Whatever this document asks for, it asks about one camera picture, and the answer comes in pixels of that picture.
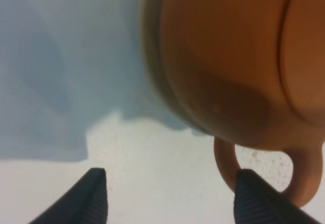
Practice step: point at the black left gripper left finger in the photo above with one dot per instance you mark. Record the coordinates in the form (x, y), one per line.
(85, 202)

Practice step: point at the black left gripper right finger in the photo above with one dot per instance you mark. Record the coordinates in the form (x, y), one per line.
(257, 202)

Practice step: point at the brown clay teapot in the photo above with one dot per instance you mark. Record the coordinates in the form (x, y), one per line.
(251, 73)

